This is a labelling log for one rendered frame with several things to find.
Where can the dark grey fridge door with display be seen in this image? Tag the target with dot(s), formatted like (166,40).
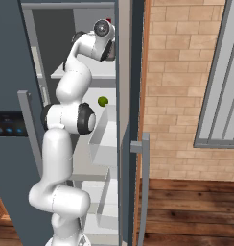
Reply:
(10,64)

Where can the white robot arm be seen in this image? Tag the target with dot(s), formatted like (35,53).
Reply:
(58,160)

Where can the clear fridge door bin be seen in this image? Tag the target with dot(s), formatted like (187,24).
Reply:
(104,137)
(109,205)

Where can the wooden cabinet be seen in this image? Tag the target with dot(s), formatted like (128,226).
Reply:
(0,208)

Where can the dark grey fridge door with bins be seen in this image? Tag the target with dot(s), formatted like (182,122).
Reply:
(126,64)

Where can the white fridge shelf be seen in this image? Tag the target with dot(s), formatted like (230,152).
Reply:
(85,166)
(103,72)

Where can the red liquor bottle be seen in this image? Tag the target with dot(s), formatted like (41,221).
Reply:
(108,20)

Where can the green lime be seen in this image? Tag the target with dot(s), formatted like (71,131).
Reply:
(103,101)

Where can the grey framed window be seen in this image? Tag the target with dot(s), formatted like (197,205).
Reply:
(218,96)

